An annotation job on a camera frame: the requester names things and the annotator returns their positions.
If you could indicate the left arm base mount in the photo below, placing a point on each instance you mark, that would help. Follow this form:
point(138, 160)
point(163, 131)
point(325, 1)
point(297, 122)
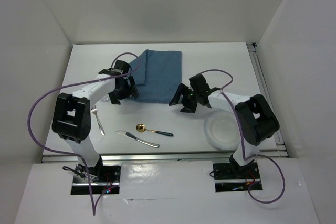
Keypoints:
point(108, 180)

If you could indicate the blue cloth napkin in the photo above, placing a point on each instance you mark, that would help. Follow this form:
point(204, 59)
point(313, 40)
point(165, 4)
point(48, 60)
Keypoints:
point(158, 76)

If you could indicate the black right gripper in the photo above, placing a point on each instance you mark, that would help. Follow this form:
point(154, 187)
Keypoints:
point(181, 89)

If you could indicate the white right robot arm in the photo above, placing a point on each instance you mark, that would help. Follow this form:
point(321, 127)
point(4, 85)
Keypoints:
point(253, 114)

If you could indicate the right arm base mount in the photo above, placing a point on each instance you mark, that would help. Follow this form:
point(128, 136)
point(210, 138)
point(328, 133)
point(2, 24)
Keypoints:
point(227, 179)

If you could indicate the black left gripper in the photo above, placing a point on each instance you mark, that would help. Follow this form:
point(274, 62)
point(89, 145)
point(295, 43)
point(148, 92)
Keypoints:
point(114, 96)

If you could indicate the clear drinking glass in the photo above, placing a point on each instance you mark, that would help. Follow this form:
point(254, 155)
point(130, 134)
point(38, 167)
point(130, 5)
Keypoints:
point(105, 98)

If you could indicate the silver butter knife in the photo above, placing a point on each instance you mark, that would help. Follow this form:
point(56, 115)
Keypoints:
point(129, 135)

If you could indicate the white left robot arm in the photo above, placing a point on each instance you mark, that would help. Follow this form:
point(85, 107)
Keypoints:
point(72, 115)

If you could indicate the silver fork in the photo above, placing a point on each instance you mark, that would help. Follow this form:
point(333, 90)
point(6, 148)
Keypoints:
point(94, 111)

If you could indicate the aluminium front rail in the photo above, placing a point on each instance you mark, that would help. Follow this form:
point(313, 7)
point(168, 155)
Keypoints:
point(143, 157)

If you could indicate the gold spoon dark handle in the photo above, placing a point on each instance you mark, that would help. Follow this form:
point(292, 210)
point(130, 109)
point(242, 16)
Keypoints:
point(142, 128)

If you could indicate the white plate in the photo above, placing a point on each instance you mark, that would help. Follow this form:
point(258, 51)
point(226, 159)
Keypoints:
point(221, 130)

